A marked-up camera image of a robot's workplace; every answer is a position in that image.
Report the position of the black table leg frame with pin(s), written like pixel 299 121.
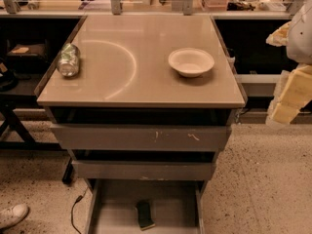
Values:
pixel 12 115

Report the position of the crushed green soda can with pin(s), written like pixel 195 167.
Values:
pixel 69 60

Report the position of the grey drawer cabinet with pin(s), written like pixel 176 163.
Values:
pixel 125 79

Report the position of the top grey drawer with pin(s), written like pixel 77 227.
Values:
pixel 140 138

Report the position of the middle grey drawer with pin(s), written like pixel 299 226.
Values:
pixel 144 170

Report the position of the dark green yellow sponge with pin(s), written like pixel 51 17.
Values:
pixel 144 217

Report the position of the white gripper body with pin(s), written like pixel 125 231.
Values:
pixel 301 38

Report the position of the dark box on shelf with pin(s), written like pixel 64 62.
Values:
pixel 31 58

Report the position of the white sneaker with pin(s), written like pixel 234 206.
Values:
pixel 13 215

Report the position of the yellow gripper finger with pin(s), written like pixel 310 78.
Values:
pixel 279 37
pixel 292 92

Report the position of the white paper bowl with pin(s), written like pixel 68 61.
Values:
pixel 191 62

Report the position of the bottom open grey drawer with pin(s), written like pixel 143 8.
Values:
pixel 175 207

